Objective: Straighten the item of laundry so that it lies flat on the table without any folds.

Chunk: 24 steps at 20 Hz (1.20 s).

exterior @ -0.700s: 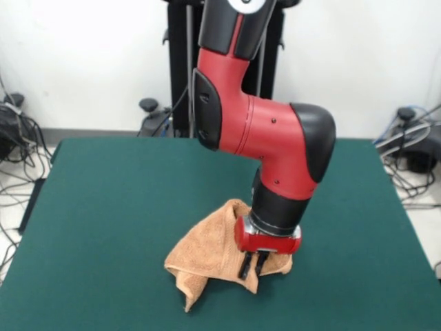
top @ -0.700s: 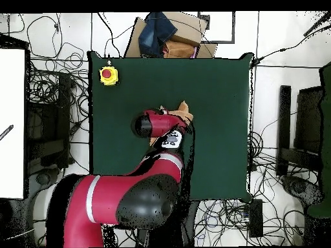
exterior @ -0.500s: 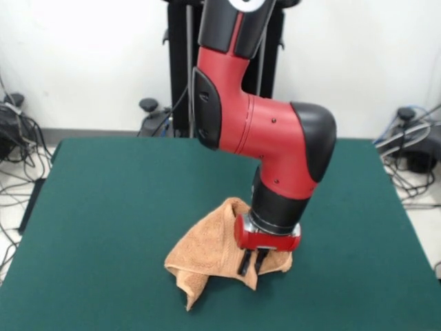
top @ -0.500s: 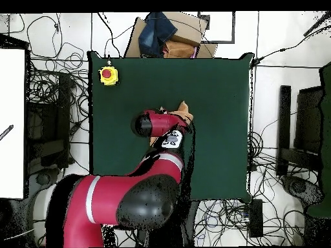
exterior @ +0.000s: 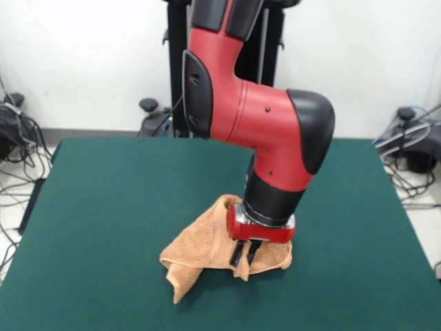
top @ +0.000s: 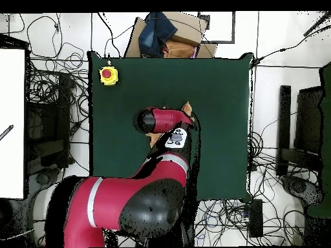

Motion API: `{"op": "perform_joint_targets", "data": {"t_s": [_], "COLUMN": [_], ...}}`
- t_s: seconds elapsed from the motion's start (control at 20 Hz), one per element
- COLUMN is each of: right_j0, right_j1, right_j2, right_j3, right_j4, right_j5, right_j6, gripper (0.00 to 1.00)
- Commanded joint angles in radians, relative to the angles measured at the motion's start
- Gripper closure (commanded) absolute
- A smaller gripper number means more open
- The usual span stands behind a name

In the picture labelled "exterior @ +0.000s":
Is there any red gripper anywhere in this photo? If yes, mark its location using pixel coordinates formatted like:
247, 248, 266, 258
226, 205, 297, 266

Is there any black pedestal foot knob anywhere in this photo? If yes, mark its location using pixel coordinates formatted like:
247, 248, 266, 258
137, 98, 173, 138

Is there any black stand base foot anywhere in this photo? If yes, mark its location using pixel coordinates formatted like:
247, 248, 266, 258
0, 92, 45, 163
375, 106, 441, 173

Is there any floor cable tangle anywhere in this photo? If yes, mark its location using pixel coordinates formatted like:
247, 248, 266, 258
0, 113, 52, 287
373, 103, 441, 211

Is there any tan terry towel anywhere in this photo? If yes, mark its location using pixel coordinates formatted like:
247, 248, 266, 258
158, 194, 294, 305

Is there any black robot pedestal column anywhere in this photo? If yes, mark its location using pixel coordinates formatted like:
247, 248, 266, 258
161, 0, 287, 139

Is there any dark green table cloth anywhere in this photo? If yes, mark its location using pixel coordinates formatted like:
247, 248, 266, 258
0, 137, 441, 331

